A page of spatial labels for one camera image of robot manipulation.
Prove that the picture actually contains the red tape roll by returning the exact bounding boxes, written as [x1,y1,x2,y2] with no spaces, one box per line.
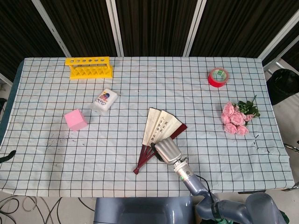
[208,67,230,89]

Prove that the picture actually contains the paper folding fan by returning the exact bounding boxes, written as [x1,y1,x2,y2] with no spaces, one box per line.
[133,107,188,175]

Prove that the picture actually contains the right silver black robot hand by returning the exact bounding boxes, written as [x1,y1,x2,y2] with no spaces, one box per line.
[150,137,183,166]

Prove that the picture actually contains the yellow test tube rack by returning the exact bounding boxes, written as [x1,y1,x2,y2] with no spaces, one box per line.
[64,56,114,81]

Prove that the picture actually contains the black strap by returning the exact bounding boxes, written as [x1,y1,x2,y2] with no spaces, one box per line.
[0,150,17,164]

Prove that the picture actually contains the pink cube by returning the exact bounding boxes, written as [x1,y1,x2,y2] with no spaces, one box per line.
[64,109,88,132]

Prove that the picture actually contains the white partition post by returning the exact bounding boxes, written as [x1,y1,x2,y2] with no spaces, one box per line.
[183,0,205,57]
[105,0,124,57]
[258,10,299,61]
[31,0,72,58]

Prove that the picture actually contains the white black checked tablecloth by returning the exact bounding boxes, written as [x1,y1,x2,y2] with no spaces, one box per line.
[0,56,295,198]

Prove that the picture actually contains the black trash bin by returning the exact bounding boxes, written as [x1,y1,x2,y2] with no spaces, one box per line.
[266,69,299,106]

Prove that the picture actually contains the black floor cables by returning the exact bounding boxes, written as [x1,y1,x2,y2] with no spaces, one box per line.
[0,196,71,224]

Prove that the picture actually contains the pink rose bouquet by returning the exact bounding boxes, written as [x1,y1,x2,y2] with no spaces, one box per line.
[221,95,261,136]

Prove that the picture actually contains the grey-blue robot torso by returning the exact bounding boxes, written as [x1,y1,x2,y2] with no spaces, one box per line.
[93,196,194,224]

